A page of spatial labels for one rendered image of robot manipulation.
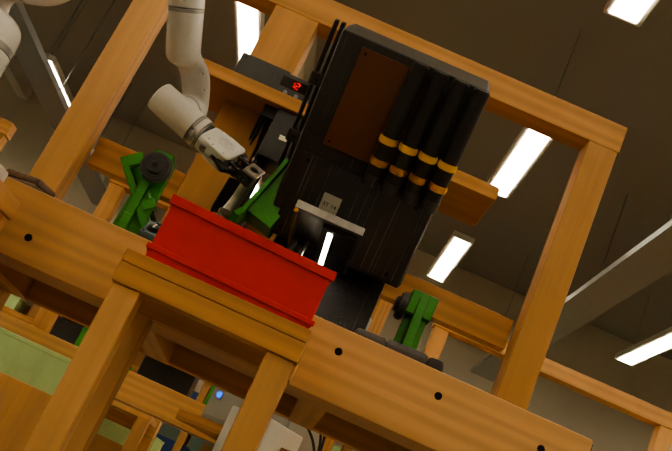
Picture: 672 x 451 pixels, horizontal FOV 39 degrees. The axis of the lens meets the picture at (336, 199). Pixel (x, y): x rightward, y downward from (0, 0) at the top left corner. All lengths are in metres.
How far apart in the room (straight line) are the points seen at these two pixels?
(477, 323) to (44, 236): 1.27
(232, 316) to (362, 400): 0.43
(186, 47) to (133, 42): 0.47
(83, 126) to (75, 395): 1.28
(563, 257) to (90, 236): 1.36
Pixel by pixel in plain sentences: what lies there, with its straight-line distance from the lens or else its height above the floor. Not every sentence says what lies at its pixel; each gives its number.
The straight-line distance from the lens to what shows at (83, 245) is 1.97.
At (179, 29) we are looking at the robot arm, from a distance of 2.37.
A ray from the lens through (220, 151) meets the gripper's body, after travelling 2.35.
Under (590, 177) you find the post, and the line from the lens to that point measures 2.83.
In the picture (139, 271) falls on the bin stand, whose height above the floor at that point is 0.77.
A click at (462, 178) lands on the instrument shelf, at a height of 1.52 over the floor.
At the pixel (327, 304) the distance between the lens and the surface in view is 2.33.
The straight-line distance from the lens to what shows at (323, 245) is 2.17.
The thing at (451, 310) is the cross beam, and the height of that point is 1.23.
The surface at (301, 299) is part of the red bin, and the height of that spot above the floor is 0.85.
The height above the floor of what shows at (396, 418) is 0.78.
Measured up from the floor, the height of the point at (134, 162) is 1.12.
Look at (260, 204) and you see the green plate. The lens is 2.23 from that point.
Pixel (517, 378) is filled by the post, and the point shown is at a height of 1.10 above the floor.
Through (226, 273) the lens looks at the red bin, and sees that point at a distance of 1.62.
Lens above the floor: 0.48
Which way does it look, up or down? 19 degrees up
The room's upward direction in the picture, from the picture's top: 25 degrees clockwise
